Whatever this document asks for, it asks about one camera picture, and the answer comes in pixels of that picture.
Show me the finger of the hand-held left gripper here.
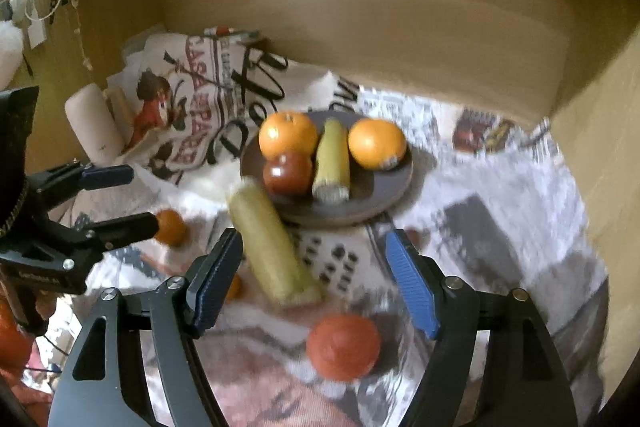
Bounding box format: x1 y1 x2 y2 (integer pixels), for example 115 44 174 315
27 162 135 210
49 211 160 271

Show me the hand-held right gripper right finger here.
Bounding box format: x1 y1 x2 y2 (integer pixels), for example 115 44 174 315
385 228 581 427

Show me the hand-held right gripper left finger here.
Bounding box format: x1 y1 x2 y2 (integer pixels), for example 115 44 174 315
47 227 245 427

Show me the long corn cob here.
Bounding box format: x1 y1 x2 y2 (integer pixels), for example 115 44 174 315
225 180 325 307

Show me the dark brown plate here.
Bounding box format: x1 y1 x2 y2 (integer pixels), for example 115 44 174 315
240 109 415 228

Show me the white cylinder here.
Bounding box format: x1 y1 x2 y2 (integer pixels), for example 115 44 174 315
64 84 125 163

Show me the beige roll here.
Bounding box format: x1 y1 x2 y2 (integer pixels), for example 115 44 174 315
106 87 136 142

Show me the red tomato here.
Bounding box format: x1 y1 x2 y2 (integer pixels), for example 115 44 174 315
305 313 382 382

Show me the newspaper print cloth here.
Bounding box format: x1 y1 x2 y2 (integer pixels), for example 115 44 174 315
50 29 609 427

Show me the red apple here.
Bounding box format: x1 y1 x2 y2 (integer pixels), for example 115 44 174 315
262 151 314 198

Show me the large orange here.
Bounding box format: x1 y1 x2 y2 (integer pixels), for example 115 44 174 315
347 118 408 170
258 110 320 160

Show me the short corn cob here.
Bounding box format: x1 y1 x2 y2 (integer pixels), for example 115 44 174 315
311 118 351 204

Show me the orange cloth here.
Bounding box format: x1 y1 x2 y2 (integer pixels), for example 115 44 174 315
0 302 36 378

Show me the marker pen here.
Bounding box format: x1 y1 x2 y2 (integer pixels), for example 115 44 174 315
203 26 261 40

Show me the wooden cabinet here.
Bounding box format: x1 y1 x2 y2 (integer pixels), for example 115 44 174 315
30 0 640 408

